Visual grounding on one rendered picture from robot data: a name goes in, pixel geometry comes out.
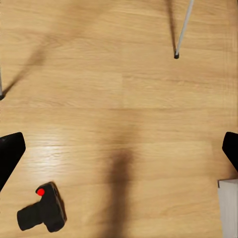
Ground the camera tripod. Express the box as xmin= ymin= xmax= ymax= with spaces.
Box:
xmin=0 ymin=0 xmax=194 ymax=101

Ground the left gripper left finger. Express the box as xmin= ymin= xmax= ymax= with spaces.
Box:
xmin=0 ymin=132 xmax=26 ymax=192

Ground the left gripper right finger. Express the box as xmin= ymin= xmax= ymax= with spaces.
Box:
xmin=222 ymin=132 xmax=238 ymax=172

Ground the digital camera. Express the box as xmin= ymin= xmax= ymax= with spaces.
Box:
xmin=17 ymin=182 xmax=65 ymax=233

